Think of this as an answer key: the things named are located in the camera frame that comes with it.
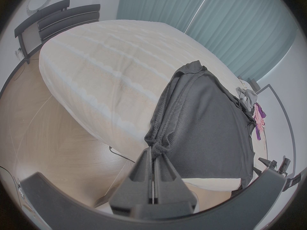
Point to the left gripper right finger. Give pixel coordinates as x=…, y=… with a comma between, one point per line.
x=179, y=194

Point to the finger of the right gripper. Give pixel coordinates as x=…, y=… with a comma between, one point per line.
x=265, y=162

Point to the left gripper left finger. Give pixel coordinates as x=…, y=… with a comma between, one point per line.
x=127, y=195

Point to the black T-shirt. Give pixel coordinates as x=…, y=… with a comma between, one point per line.
x=203, y=128

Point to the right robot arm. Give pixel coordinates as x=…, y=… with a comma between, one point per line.
x=284, y=163

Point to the pile of clothes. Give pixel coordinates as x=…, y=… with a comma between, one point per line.
x=259, y=118

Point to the grey garment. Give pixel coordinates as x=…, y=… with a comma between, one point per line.
x=248, y=97

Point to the grey bedside table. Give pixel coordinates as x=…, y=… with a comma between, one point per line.
x=254, y=84

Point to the white printed pillow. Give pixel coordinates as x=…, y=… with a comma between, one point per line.
x=245, y=84

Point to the bed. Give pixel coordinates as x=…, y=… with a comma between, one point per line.
x=96, y=68

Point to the blue-green curtain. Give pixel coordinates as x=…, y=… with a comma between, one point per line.
x=156, y=6
x=239, y=32

